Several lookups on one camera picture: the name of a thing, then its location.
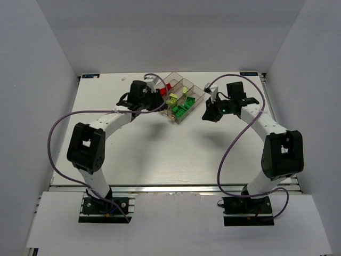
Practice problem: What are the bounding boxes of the red L lego stack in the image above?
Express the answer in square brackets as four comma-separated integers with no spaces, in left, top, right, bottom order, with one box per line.
[160,83,172,96]

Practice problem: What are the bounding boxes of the small lime lego brick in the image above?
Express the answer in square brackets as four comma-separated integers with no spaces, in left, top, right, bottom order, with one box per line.
[166,98,177,105]

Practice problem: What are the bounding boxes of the green lego from stack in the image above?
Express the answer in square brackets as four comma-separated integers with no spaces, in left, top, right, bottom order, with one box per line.
[185,102,192,109]

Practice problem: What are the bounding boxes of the long green lego brick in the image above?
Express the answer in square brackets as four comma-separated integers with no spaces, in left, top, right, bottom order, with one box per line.
[172,106,186,119]

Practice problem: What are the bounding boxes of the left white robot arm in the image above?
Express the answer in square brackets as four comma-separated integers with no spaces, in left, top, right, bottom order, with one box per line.
[67,76,169,200]

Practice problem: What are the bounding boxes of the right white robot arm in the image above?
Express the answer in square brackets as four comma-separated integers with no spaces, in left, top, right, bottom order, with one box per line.
[202,82,304,199]

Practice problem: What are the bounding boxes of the middle clear plastic bin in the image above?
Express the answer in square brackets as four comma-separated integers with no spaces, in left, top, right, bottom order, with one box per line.
[163,79,194,116]

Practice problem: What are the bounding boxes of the clear plastic bin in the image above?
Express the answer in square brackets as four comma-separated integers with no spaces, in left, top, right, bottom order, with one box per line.
[156,72,183,93]
[165,84,205,124]
[163,79,194,116]

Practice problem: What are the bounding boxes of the right blue label sticker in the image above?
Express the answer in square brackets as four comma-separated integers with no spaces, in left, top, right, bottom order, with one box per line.
[239,71,259,76]

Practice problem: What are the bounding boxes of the blue label sticker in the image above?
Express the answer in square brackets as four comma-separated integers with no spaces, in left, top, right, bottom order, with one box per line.
[81,74,100,79]
[239,71,259,76]

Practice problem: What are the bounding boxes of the far clear plastic bin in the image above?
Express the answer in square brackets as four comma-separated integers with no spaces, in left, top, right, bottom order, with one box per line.
[156,72,183,93]

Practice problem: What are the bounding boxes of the near clear plastic bin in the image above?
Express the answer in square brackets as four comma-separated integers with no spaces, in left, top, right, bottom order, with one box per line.
[165,84,205,124]

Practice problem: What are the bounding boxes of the left blue label sticker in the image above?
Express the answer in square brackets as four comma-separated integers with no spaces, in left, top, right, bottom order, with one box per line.
[81,74,100,79]

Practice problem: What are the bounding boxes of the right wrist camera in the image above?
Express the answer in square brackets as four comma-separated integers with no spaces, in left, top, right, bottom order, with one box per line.
[204,83,218,103]

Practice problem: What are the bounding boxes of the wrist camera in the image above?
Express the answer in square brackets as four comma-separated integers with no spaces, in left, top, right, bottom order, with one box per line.
[204,83,218,103]
[144,75,159,93]

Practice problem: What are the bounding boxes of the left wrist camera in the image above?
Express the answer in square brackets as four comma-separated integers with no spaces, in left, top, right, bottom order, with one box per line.
[144,75,159,93]

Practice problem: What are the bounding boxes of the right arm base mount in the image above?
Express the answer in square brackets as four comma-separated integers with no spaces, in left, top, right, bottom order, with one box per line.
[217,196,274,227]

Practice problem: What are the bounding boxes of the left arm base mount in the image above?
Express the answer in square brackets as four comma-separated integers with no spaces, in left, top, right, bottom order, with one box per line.
[78,189,135,224]

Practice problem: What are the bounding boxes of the aluminium front rail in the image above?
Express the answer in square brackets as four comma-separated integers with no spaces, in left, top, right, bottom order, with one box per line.
[48,184,301,193]

